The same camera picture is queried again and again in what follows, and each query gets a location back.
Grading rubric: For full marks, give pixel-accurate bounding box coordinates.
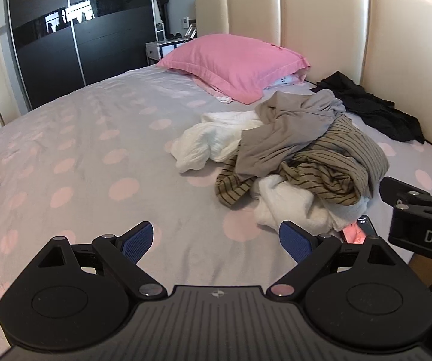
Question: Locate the taupe t-shirt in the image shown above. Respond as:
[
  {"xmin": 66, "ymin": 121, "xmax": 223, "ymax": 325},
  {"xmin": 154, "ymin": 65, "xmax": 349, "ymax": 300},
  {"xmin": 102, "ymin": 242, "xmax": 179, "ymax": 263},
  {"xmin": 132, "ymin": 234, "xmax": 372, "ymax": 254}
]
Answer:
[{"xmin": 235, "ymin": 90, "xmax": 345, "ymax": 180}]

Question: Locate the smartphone with pink screen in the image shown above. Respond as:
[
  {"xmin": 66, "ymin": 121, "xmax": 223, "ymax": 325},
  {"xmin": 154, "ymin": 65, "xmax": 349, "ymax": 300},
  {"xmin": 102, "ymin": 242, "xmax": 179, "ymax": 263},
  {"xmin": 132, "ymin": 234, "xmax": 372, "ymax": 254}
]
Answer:
[{"xmin": 342, "ymin": 215, "xmax": 377, "ymax": 245}]

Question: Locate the brown striped garment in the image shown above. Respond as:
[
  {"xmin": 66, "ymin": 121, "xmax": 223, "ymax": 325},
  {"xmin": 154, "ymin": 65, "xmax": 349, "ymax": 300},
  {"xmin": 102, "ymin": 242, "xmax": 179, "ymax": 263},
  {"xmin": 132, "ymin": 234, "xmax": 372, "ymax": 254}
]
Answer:
[{"xmin": 215, "ymin": 114, "xmax": 390, "ymax": 208}]

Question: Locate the black garment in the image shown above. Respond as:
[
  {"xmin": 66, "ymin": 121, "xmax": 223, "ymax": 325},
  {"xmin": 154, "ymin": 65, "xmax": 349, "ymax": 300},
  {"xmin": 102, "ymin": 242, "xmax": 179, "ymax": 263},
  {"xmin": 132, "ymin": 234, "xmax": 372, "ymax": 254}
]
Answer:
[{"xmin": 311, "ymin": 71, "xmax": 425, "ymax": 143}]

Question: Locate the white ribbed garment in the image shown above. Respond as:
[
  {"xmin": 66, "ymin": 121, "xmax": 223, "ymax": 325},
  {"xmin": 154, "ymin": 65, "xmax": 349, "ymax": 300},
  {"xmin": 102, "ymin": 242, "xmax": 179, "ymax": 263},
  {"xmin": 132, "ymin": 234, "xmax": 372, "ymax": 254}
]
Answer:
[{"xmin": 251, "ymin": 174, "xmax": 371, "ymax": 234}]

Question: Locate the cream padded headboard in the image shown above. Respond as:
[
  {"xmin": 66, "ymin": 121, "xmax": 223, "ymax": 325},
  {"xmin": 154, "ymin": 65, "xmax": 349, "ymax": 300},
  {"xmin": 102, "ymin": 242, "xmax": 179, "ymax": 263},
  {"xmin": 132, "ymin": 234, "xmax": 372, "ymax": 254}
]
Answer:
[{"xmin": 195, "ymin": 0, "xmax": 432, "ymax": 143}]

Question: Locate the white crumpled garment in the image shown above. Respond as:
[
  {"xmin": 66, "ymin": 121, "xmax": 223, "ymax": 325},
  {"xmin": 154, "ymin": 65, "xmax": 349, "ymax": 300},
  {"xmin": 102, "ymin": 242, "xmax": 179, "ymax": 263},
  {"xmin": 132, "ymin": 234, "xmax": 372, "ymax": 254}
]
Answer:
[{"xmin": 170, "ymin": 111, "xmax": 263, "ymax": 174}]

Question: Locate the pink pillow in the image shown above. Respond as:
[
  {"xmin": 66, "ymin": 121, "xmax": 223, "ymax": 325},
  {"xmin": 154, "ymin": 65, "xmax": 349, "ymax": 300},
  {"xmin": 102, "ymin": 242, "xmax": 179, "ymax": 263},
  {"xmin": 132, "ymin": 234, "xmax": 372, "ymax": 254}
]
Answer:
[{"xmin": 157, "ymin": 33, "xmax": 311, "ymax": 105}]

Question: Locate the white bedside table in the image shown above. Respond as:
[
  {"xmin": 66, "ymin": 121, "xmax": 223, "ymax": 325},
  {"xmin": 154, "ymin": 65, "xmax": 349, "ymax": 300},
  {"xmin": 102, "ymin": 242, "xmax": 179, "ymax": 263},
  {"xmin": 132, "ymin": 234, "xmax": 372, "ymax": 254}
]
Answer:
[{"xmin": 145, "ymin": 38, "xmax": 191, "ymax": 65}]

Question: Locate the black sliding wardrobe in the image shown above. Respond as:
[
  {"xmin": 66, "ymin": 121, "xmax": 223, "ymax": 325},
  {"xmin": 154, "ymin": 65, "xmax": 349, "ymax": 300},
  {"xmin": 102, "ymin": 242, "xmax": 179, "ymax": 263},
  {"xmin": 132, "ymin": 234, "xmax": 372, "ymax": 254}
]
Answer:
[{"xmin": 8, "ymin": 0, "xmax": 157, "ymax": 108}]

